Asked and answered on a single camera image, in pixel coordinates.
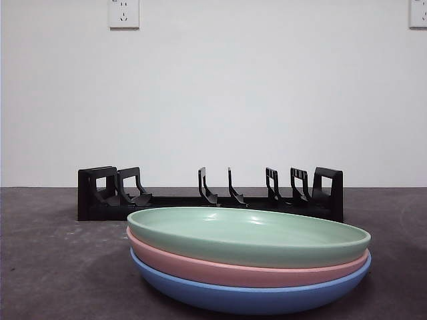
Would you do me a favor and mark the white wall socket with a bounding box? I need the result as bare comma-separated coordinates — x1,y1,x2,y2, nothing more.
109,0,140,30
409,0,427,29

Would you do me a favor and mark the black plastic plate rack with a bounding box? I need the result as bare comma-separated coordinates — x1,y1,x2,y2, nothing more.
77,165,344,223

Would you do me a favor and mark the pink round plate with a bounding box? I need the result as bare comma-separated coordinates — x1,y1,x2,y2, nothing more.
126,228,372,288

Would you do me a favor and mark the pale green round plate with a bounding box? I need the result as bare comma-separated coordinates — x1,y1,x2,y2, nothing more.
127,206,372,269

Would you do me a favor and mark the blue round plate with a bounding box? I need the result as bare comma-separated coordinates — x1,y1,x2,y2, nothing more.
129,249,372,316

